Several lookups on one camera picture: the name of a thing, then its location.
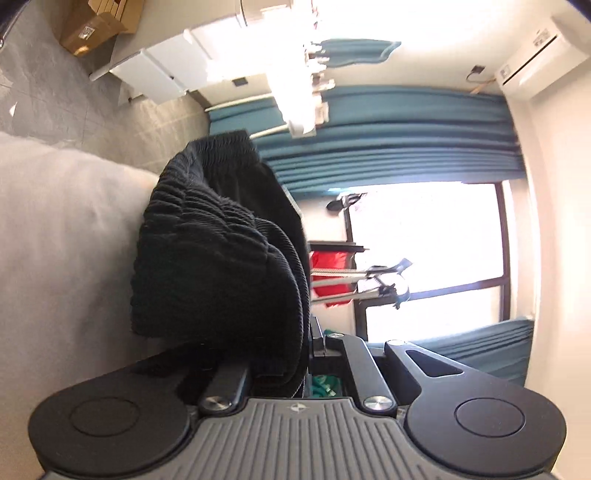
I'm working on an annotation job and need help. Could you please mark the white air conditioner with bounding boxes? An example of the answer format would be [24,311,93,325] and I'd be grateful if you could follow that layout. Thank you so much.
[495,16,591,99]

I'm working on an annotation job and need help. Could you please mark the black framed window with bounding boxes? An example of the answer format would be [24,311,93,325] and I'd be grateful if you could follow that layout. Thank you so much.
[342,182,511,344]

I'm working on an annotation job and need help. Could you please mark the black pants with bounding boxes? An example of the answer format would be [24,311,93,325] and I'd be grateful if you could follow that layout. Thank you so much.
[129,130,311,402]

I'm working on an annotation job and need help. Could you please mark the wall outlet with cable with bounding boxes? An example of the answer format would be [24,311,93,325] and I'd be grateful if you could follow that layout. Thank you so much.
[466,66,497,95]

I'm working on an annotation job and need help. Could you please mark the cardboard box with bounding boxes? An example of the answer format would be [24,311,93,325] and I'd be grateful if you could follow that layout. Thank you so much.
[60,11,127,57]
[88,0,145,34]

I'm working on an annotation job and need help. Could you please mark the white desk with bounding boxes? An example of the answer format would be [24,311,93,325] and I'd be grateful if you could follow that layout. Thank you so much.
[90,28,222,104]

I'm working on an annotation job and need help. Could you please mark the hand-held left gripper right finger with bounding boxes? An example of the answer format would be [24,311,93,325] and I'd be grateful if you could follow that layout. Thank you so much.
[308,316,469,414]

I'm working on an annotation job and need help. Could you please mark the red garment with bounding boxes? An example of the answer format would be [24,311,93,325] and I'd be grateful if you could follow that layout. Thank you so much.
[308,249,357,309]

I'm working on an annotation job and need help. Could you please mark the pastel bed blanket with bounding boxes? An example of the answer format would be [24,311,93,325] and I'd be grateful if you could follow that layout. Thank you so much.
[0,131,160,480]

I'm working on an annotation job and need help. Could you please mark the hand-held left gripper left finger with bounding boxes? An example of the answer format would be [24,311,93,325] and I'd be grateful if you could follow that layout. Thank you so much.
[198,357,252,414]

